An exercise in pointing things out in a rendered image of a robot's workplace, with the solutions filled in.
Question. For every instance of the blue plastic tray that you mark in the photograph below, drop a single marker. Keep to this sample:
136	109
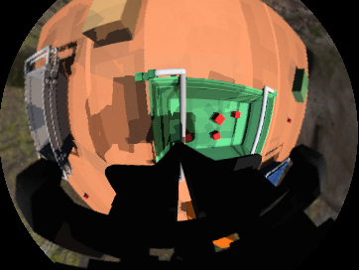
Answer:
273	170

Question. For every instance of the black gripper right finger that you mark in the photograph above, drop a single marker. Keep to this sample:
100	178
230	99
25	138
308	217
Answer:
202	174

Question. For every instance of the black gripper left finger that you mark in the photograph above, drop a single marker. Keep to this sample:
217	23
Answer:
163	178

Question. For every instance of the green box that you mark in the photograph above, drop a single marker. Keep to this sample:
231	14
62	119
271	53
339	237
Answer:
300	85

